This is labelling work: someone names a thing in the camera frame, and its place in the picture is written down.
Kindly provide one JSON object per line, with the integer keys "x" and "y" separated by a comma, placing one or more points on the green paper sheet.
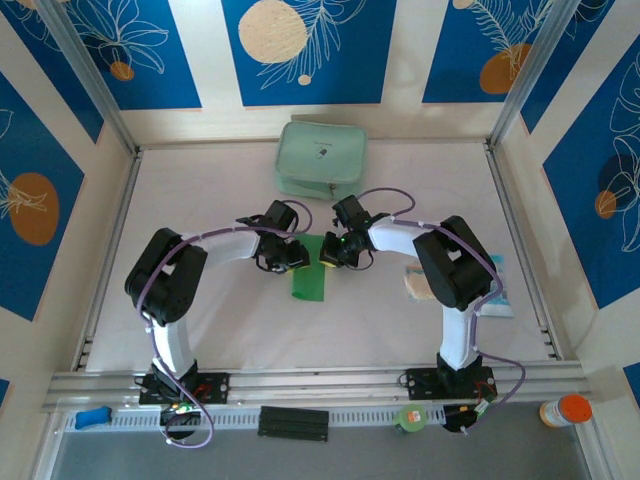
{"x": 310, "y": 285}

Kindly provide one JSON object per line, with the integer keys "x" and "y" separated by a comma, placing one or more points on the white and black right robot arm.
{"x": 457, "y": 340}

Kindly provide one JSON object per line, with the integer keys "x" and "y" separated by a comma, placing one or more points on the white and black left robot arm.
{"x": 172, "y": 345}

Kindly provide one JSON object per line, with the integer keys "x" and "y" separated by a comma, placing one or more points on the mint green zip pouch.
{"x": 320, "y": 155}

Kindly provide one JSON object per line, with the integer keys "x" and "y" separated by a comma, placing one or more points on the black ribbed block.
{"x": 293, "y": 424}

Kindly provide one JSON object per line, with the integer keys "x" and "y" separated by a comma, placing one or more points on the blue and white packet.
{"x": 502, "y": 300}

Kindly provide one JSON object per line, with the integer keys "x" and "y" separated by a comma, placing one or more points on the small circuit board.
{"x": 484, "y": 407}
{"x": 180, "y": 409}

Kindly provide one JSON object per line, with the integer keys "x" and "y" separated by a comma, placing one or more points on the green tape roll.
{"x": 410, "y": 419}

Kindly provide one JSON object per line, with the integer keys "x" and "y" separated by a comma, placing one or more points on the grey metal tray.
{"x": 350, "y": 460}

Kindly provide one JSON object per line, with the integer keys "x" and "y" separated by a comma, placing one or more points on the blue bone-shaped toy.
{"x": 92, "y": 419}

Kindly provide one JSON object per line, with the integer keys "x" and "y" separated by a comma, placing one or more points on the orange-capped bottle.
{"x": 567, "y": 411}

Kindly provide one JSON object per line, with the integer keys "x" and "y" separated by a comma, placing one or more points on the long aluminium base rail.
{"x": 320, "y": 382}

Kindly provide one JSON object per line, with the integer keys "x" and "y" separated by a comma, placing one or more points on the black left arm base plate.
{"x": 215, "y": 387}

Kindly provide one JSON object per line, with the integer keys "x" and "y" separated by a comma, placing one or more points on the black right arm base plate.
{"x": 422, "y": 382}

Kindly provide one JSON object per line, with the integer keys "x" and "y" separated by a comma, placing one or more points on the aluminium side rail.
{"x": 114, "y": 250}
{"x": 522, "y": 250}

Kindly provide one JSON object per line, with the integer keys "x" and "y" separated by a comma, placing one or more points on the aluminium frame post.
{"x": 530, "y": 70}
{"x": 85, "y": 70}

